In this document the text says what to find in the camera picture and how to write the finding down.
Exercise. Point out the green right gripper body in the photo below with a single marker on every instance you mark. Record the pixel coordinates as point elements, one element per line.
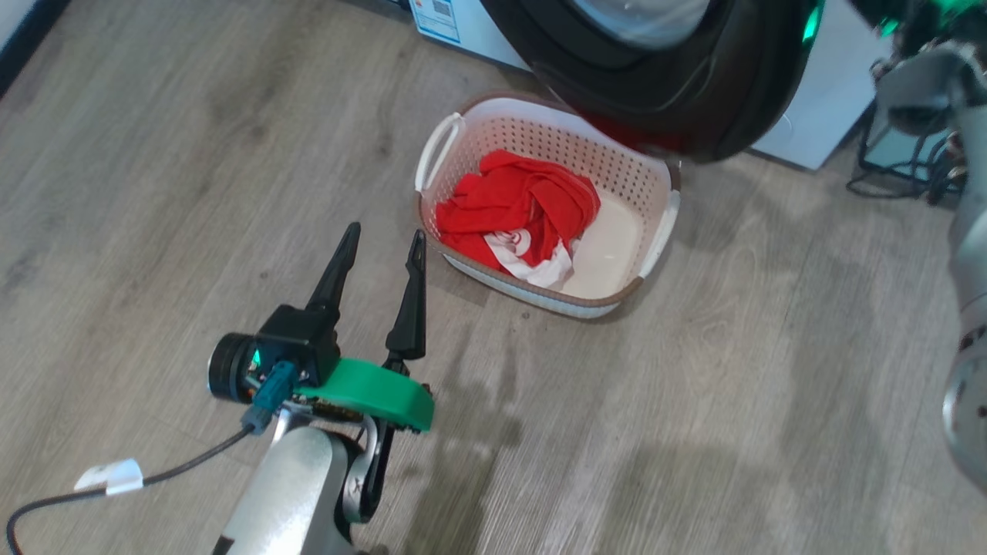
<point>917,23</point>

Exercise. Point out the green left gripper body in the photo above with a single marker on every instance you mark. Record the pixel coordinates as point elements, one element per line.
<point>370,389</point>

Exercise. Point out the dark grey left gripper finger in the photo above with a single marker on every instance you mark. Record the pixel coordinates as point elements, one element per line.
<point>335,270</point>
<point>412,316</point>

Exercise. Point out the red and white garment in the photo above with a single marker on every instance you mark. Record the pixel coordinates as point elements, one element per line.
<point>509,196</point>

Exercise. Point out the black round washing machine door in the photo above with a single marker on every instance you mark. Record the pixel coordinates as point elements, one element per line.
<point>694,92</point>

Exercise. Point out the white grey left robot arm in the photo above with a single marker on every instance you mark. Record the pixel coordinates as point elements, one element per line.
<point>293,493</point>

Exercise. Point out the white washing machine body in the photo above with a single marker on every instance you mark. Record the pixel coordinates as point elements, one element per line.
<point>833,92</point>

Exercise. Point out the cream perforated laundry basket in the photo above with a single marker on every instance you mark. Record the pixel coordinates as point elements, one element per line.
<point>609,239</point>

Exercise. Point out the blue white energy label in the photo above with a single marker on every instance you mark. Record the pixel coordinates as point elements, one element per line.
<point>436,19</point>

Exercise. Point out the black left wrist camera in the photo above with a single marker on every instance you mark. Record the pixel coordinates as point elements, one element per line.
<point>297,339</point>

